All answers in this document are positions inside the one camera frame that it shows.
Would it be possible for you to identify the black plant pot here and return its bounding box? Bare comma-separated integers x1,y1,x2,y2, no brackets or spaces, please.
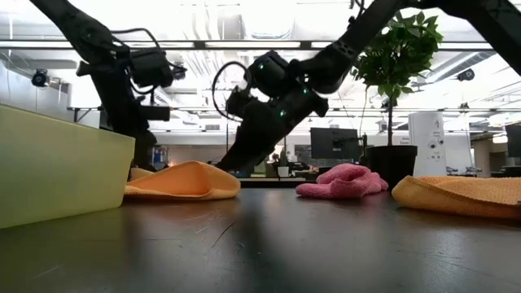
363,144,419,193

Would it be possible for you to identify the green leafy plant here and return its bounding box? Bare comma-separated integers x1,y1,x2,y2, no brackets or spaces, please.
350,11,444,147

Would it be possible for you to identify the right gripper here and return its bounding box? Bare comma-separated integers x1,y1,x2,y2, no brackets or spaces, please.
215,86,330,173

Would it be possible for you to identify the black computer monitor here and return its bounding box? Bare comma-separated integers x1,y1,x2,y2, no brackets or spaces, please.
309,127,362,162
504,123,521,159

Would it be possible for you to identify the orange microfiber towel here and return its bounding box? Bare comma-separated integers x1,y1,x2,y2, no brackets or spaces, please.
392,175,521,221

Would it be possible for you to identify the white cylindrical appliance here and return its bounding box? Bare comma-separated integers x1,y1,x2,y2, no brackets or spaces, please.
408,112,448,178

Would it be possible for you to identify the yellow microfiber towel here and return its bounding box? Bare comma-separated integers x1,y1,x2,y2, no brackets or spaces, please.
124,160,242,201

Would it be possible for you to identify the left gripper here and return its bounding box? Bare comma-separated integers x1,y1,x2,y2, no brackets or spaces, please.
90,68,159,172

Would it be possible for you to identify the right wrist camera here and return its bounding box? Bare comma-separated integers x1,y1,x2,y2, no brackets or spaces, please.
225,86,256,118

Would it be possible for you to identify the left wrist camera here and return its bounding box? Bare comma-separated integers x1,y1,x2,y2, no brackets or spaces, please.
139,104,172,122

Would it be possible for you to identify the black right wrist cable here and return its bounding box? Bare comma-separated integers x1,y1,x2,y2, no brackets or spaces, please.
211,60,252,123

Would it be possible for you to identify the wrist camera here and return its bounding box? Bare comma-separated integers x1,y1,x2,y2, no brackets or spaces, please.
139,104,172,122
225,86,256,118

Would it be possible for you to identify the black aluminium table frame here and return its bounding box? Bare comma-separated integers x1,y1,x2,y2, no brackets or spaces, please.
239,177,322,189

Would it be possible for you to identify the long overhead light bar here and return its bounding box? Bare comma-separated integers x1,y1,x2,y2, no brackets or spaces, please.
0,39,521,53

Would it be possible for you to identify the pink microfiber towel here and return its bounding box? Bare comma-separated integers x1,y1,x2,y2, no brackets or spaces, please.
296,163,389,199

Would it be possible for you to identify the green plastic bin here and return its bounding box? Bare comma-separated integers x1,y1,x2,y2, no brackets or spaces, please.
0,103,137,230

